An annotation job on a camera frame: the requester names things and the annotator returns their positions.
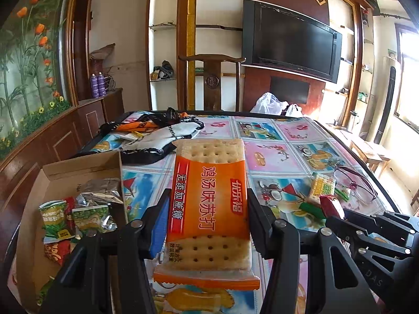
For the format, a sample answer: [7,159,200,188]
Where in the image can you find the dark cloth bundle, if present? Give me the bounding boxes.
[152,60,175,81]

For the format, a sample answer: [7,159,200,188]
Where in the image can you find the window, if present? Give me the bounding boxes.
[393,23,419,128]

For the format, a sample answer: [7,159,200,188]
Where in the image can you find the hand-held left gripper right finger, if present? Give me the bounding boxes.
[247,188,375,314]

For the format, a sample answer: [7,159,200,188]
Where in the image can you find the brown cardboard box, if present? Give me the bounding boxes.
[13,150,130,314]

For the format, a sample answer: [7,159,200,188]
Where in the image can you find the small green candy packet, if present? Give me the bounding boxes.
[299,201,327,220]

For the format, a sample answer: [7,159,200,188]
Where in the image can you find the black white orange scarf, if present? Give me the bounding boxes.
[74,107,205,166]

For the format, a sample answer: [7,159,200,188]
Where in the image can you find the small green white packet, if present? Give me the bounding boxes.
[333,186,351,202]

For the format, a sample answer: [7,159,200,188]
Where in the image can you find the black flat television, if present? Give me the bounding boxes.
[242,0,343,85]

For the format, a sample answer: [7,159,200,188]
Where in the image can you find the wooden chair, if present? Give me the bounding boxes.
[178,55,247,113]

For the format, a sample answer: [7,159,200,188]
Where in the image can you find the white wall shelf niche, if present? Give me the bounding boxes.
[149,0,184,113]

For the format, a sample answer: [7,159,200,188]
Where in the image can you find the wooden low cabinet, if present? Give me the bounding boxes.
[0,88,125,246]

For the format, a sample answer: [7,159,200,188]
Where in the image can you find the white plastic bag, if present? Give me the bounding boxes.
[250,92,289,116]
[284,104,304,118]

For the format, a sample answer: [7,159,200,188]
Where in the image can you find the white standing air conditioner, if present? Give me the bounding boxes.
[375,56,403,145]

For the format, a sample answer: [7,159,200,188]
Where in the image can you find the silver thermos flask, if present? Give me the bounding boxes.
[346,109,360,132]

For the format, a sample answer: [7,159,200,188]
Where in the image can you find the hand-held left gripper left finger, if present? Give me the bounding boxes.
[38,188,172,314]

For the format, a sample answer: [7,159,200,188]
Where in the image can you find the small wooden table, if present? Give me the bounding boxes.
[350,136,392,178]

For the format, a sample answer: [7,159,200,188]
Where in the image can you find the purple frame eyeglasses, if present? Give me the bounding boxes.
[333,165,378,206]

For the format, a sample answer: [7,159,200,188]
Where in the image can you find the brown wicker basket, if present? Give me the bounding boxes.
[89,43,117,76]

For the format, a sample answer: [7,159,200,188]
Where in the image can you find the dark red snack packet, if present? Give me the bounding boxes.
[319,194,346,220]

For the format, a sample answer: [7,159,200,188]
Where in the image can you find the flower wall mural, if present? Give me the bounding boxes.
[0,0,73,161]

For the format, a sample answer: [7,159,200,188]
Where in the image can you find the yellow green cracker packet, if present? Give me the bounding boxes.
[307,173,337,204]

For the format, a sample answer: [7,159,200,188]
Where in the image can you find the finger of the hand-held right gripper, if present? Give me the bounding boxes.
[344,209,419,236]
[326,216,414,263]

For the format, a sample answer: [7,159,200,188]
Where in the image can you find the orange cracker packet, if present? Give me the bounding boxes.
[153,138,261,291]

